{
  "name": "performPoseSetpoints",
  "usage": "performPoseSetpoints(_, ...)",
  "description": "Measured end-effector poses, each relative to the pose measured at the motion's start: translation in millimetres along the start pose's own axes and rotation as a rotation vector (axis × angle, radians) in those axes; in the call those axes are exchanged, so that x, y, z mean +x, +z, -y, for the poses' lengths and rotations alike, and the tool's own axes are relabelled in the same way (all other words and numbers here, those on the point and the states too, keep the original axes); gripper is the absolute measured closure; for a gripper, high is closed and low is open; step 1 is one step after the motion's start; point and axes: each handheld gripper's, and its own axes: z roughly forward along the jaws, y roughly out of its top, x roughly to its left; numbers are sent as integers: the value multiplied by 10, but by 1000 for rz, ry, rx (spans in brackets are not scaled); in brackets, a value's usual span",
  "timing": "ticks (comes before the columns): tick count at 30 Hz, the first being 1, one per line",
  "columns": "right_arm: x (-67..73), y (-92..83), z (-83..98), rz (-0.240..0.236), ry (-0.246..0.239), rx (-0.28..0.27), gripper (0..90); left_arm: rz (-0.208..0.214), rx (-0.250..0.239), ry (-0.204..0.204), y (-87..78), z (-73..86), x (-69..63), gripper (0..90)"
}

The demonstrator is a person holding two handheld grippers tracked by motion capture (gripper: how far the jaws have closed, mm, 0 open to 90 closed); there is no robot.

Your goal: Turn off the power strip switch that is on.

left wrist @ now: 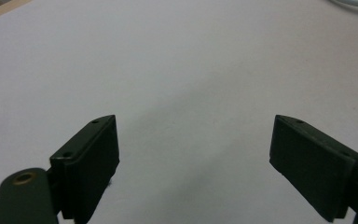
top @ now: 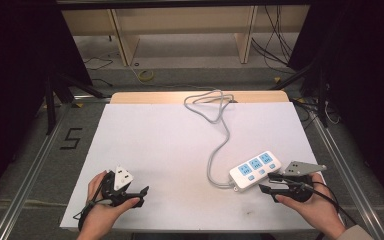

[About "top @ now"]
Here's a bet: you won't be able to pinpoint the yellow cable coil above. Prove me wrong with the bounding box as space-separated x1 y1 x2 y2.
137 68 155 83

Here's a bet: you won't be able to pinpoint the white board sheet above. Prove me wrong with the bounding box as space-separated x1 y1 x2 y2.
59 101 328 232

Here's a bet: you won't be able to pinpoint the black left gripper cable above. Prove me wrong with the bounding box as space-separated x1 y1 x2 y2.
72 172 112 232

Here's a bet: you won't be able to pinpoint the grey power strip cable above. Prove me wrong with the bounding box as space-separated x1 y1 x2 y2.
183 88 238 190

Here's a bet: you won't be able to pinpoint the thin white cable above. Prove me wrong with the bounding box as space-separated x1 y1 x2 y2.
323 99 342 126

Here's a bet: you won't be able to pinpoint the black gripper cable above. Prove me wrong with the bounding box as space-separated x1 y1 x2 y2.
269 177 358 228
72 172 112 232

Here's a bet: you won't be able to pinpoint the bundle of black hanging cables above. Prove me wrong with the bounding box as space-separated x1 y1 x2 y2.
250 5 297 75

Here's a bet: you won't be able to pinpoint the person's left hand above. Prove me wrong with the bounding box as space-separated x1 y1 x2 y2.
77 170 141 232

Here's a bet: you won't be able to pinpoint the thin black floor cable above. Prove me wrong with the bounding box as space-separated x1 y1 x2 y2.
82 55 115 88

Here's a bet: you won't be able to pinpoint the white power strip blue sockets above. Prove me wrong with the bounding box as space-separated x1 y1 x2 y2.
228 150 283 194

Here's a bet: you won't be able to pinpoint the black curtain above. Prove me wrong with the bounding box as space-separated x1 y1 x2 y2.
287 0 384 218
0 0 94 208

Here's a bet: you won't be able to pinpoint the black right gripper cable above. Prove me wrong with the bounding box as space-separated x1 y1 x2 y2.
269 177 358 228

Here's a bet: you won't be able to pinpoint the light wooden shelf unit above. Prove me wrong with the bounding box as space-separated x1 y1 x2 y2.
61 5 312 68

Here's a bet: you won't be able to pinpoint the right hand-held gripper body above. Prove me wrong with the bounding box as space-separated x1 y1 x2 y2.
271 160 328 204

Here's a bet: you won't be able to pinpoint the black metal stand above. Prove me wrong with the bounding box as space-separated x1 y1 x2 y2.
44 70 112 136
270 61 330 128

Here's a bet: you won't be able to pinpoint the person's right hand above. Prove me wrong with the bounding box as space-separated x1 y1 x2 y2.
274 172 347 239

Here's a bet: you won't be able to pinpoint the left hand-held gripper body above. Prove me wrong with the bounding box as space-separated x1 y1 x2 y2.
99 165 145 208

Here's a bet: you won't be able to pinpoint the aluminium rail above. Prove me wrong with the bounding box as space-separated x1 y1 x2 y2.
0 99 75 240
308 108 384 240

